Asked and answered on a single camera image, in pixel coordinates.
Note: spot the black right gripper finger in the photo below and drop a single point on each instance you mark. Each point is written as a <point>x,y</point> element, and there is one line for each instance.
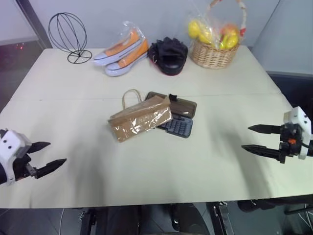
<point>266,129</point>
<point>264,151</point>

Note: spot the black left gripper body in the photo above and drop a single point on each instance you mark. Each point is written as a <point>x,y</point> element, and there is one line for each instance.
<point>23,169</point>

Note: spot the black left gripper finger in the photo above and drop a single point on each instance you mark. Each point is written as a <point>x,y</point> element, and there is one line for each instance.
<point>39,146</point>
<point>50,167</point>

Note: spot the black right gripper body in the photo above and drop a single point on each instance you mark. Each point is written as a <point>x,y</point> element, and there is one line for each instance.
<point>291,144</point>

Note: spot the yellow fruit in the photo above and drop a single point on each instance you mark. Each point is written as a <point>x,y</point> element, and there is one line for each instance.
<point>193,29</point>
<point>231,41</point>
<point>205,37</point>

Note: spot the red orange apple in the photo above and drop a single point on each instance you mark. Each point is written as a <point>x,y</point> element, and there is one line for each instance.
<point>230,29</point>

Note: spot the clear plastic basket wrap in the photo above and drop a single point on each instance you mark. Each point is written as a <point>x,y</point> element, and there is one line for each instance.
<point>215,24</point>

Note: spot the orange canvas sneaker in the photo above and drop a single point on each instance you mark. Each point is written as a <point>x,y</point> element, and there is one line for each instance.
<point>115,52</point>
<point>127,64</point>

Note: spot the clear plastic shoe bag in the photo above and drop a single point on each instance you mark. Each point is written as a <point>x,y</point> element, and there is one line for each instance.
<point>133,30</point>

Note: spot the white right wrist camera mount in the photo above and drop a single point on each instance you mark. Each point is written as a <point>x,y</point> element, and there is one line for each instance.
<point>298,117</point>

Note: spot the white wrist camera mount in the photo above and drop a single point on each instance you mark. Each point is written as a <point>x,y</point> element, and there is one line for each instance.
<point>11,142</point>
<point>298,117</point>

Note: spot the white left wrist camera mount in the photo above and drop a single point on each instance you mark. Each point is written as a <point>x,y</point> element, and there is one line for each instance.
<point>11,142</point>

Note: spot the black table leg frame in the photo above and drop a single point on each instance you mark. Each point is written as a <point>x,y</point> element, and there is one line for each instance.
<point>88,221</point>
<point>220,218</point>

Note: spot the dark window frame post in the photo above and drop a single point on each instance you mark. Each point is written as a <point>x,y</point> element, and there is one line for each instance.
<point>34,22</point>

